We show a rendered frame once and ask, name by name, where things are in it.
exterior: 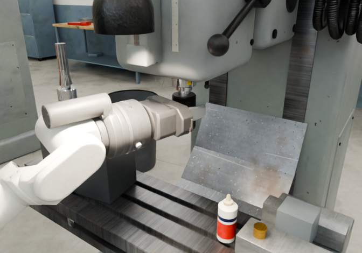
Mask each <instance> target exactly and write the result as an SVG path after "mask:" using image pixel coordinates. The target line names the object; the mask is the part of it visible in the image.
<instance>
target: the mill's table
mask: <svg viewBox="0 0 362 253"><path fill-rule="evenodd" d="M136 178H137V180H136V182H135V183H134V184H133V185H132V186H130V187H129V188H128V189H127V190H126V191H125V192H124V193H123V194H121V195H120V196H119V197H118V198H117V199H116V200H115V201H114V202H113V203H111V204H108V203H105V202H102V201H99V200H96V199H93V198H90V197H87V196H84V195H82V194H79V193H76V192H72V193H71V194H70V195H68V196H67V197H65V198H64V199H63V200H61V201H60V202H59V203H58V204H57V205H29V207H31V208H32V209H34V210H36V211H37V212H39V213H40V214H42V215H43V216H45V217H47V218H48V219H50V220H51V221H53V222H55V223H56V224H58V225H59V226H61V227H63V228H64V229H66V230H68V231H69V232H70V233H72V234H74V235H75V236H77V237H78V238H80V239H82V240H83V241H85V242H87V243H88V244H90V245H91V246H93V247H95V248H96V249H98V250H100V251H101V252H103V253H235V240H234V241H233V242H231V243H223V242H220V241H219V240H218V239H217V220H218V204H219V203H218V202H216V201H213V200H211V199H208V198H206V197H203V196H201V195H198V194H196V193H193V192H190V191H188V190H185V189H183V188H180V187H178V186H175V185H173V184H170V183H168V182H165V181H163V180H160V179H157V178H155V177H152V176H150V175H147V174H145V173H142V172H140V171H137V170H136ZM251 217H252V218H254V219H257V220H259V221H261V219H258V218H257V217H254V216H251V215H248V214H246V213H243V212H241V211H239V210H238V212H237V221H236V234H235V239H236V235H237V233H238V232H239V231H240V230H241V228H242V227H243V226H244V225H245V224H246V223H247V221H248V220H249V219H250V218H251Z"/></svg>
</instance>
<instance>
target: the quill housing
mask: <svg viewBox="0 0 362 253"><path fill-rule="evenodd" d="M245 4H246V2H245V0H161V38H162V62H160V63H157V64H153V65H150V66H148V67H144V66H138V65H132V64H128V63H127V45H128V35H115V41H116V55H117V60H118V62H119V64H120V65H121V66H122V67H123V68H125V69H127V70H129V71H134V72H140V73H146V74H152V75H158V76H164V77H168V78H174V79H180V80H186V81H192V82H205V81H208V80H210V79H213V78H216V77H217V76H220V75H222V74H225V73H227V72H230V71H232V70H234V69H236V68H239V67H241V66H244V65H245V64H246V63H247V62H249V60H250V58H251V55H252V46H253V43H254V40H253V32H254V19H255V8H252V9H251V11H250V12H249V13H248V15H247V16H246V17H245V19H244V20H243V21H242V22H241V24H240V25H239V26H238V28H237V29H236V30H235V31H234V33H233V34H232V35H231V37H230V38H229V39H228V41H229V49H228V51H227V53H226V54H224V55H223V56H220V57H215V56H213V55H211V54H210V52H209V51H208V49H207V42H208V40H209V38H210V37H211V36H213V35H214V34H222V33H223V32H224V30H225V29H226V28H227V27H228V26H229V24H230V23H231V21H232V20H233V19H234V18H235V16H236V15H237V14H238V13H239V12H240V10H241V9H242V8H243V7H244V6H245Z"/></svg>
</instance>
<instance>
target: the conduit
mask: <svg viewBox="0 0 362 253"><path fill-rule="evenodd" d="M326 2H327V4H326ZM314 4H315V5H314V10H313V18H312V25H313V28H314V29H315V30H316V31H321V30H323V29H324V28H326V26H327V25H328V30H329V35H330V37H331V38H332V39H335V40H338V39H340V38H341V37H342V35H343V34H344V31H345V33H346V34H347V35H348V36H352V35H354V34H355V33H356V39H357V42H359V43H361V44H362V0H340V4H339V0H327V1H326V0H315V3H314Z"/></svg>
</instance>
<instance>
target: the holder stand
mask: <svg viewBox="0 0 362 253"><path fill-rule="evenodd" d="M40 146H41V152H42V156H43V160H44V159H45V158H46V157H47V156H49V155H50V153H49V152H48V150H47V149H46V148H45V147H44V146H43V144H42V143H41V141H40ZM136 180H137V178H136V160H135V151H133V152H129V153H128V154H123V155H121V156H118V157H115V158H112V159H108V158H106V157H105V160H104V162H103V164H102V165H101V167H100V168H99V169H98V170H97V171H96V172H95V173H94V174H92V175H91V176H90V177H89V178H88V179H87V180H86V181H84V182H83V183H82V184H81V185H80V186H79V187H78V188H77V189H75V190H74V192H76V193H79V194H82V195H84V196H87V197H90V198H93V199H96V200H99V201H102V202H105V203H108V204H111V203H113V202H114V201H115V200H116V199H117V198H118V197H119V196H120V195H121V194H123V193H124V192H125V191H126V190H127V189H128V188H129V187H130V186H132V185H133V184H134V183H135V182H136Z"/></svg>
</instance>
